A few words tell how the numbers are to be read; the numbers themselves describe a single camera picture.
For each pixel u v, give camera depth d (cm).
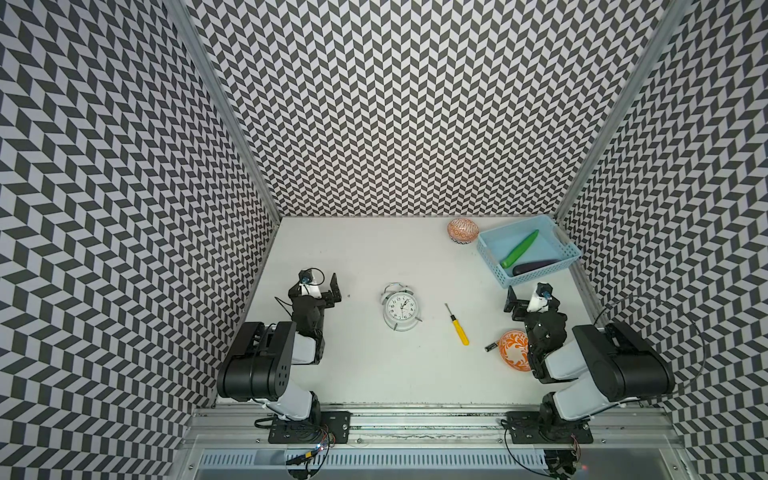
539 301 76
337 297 85
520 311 81
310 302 75
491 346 85
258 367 44
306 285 77
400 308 89
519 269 99
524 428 73
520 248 105
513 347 85
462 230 112
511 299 83
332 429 72
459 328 91
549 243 109
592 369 50
